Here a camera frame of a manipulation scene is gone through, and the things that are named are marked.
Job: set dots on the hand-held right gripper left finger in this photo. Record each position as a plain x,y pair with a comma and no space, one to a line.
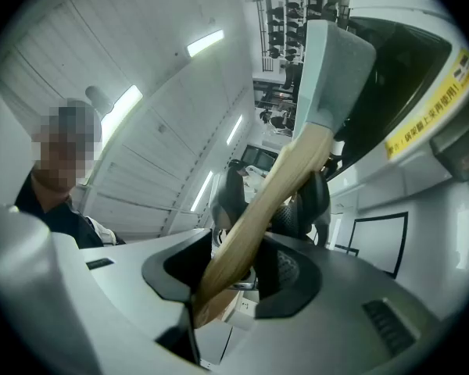
125,287

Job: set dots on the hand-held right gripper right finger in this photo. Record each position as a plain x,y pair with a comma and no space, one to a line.
336,326

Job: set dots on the white stove with black glass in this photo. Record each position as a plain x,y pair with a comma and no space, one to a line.
410,72

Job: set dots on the black-framed white panel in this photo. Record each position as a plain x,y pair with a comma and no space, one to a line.
379,242

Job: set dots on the person's upper body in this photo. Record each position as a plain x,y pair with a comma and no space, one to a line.
58,193

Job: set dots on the long ceiling light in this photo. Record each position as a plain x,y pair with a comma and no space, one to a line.
205,42
234,129
201,190
121,109

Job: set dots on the black office chair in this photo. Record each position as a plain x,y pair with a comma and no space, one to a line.
234,193

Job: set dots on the dark computer monitor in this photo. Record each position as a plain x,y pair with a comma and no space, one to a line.
258,157

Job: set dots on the rack of black items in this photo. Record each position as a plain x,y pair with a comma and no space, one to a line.
285,26

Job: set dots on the black head-mounted camera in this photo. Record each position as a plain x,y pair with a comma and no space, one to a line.
98,99

